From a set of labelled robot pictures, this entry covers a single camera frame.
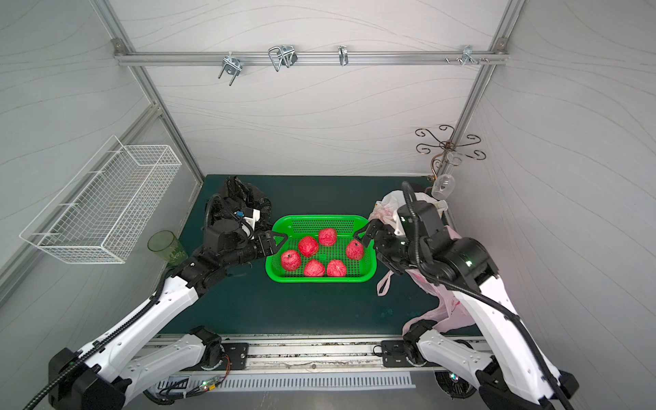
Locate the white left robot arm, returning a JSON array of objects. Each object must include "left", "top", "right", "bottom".
[{"left": 26, "top": 218, "right": 288, "bottom": 409}]

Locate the white wire basket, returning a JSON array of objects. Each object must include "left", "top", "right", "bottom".
[{"left": 19, "top": 136, "right": 181, "bottom": 265}]

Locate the metal clamp hook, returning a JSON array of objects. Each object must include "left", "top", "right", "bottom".
[
  {"left": 268, "top": 45, "right": 298, "bottom": 72},
  {"left": 218, "top": 55, "right": 243, "bottom": 86}
]

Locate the small metal hook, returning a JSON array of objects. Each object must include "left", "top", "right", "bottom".
[{"left": 338, "top": 45, "right": 349, "bottom": 67}]

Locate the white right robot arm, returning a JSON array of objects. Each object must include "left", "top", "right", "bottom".
[{"left": 353, "top": 196, "right": 579, "bottom": 409}]

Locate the aluminium crossbar rail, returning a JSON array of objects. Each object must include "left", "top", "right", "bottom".
[{"left": 114, "top": 49, "right": 509, "bottom": 67}]

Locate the green plastic basket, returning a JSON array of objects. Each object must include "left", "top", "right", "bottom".
[{"left": 266, "top": 215, "right": 377, "bottom": 284}]

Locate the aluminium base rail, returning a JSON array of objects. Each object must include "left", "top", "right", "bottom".
[{"left": 101, "top": 335, "right": 493, "bottom": 375}]

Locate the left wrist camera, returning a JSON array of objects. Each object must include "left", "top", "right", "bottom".
[{"left": 235, "top": 208, "right": 261, "bottom": 228}]

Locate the bronze curled hook stand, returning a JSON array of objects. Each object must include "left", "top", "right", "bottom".
[{"left": 414, "top": 128, "right": 487, "bottom": 181}]

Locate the green translucent cup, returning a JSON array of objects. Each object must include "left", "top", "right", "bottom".
[{"left": 147, "top": 230, "right": 188, "bottom": 267}]

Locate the metal clamp hook left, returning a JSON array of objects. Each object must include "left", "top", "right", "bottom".
[{"left": 218, "top": 55, "right": 243, "bottom": 86}]

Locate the white printed plastic bag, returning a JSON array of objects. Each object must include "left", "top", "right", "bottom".
[{"left": 368, "top": 191, "right": 449, "bottom": 232}]

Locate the clear glass on stand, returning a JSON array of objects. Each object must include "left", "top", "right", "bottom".
[{"left": 430, "top": 174, "right": 455, "bottom": 201}]

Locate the metal clamp hook middle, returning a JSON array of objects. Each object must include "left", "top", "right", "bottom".
[{"left": 268, "top": 45, "right": 298, "bottom": 72}]

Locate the pink plastic bag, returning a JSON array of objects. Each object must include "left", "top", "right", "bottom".
[{"left": 376, "top": 224, "right": 478, "bottom": 334}]

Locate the black plastic bag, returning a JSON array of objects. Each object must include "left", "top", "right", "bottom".
[{"left": 203, "top": 176, "right": 273, "bottom": 231}]

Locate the metal bracket right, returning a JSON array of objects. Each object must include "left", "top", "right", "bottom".
[{"left": 444, "top": 45, "right": 489, "bottom": 66}]

